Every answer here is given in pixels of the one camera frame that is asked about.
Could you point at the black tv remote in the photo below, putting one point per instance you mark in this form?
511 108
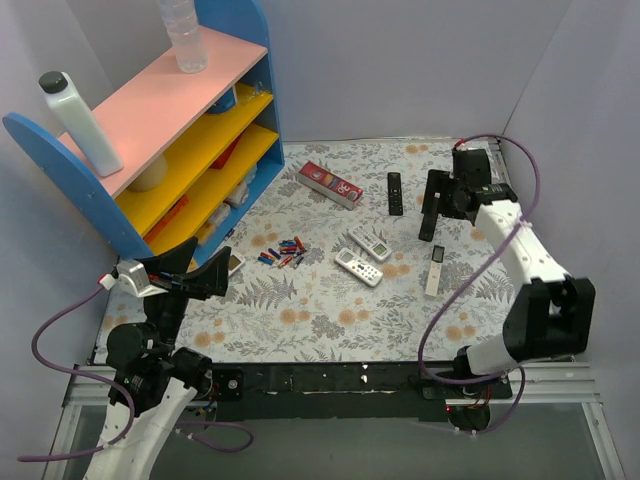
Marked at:
394 192

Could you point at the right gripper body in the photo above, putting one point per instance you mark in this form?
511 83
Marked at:
439 195

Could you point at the white packets on shelf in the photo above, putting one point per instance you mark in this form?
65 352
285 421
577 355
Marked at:
235 199

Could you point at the white ac remote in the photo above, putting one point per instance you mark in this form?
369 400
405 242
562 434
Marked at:
371 243
358 267

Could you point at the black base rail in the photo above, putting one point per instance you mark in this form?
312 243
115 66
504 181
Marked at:
333 390

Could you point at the blue white can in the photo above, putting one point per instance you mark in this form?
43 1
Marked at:
225 103

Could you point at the slim white remote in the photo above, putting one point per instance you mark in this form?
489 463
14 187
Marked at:
434 273

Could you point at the white ac remote lower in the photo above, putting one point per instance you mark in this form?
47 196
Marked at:
358 267

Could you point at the white bottle black cap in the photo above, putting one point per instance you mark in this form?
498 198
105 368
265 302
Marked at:
65 101

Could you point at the beige cylinder on shelf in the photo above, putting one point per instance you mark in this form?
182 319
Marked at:
151 177

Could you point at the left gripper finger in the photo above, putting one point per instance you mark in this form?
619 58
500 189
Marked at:
210 279
172 264

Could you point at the red toothpaste box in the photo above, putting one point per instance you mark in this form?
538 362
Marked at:
330 185

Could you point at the pile of small batteries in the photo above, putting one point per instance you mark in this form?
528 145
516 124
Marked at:
288 253

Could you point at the orange box on shelf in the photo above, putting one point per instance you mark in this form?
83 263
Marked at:
153 233

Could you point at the floral table mat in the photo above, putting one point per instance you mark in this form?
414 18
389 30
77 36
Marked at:
320 312

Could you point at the clear plastic water bottle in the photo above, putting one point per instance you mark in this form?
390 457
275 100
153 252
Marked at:
183 28

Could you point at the blue pink yellow shelf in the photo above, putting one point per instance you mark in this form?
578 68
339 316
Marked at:
162 111

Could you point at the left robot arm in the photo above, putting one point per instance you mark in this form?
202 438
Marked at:
154 379

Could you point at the white ac remote upper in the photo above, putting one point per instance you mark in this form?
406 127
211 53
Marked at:
371 243

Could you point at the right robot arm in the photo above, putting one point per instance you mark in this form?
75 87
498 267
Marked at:
552 312

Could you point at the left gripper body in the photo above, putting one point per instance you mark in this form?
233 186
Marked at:
176 283

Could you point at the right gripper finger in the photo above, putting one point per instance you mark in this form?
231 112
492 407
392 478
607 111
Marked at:
430 212
439 181

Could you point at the small white display remote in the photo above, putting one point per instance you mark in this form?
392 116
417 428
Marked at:
236 262

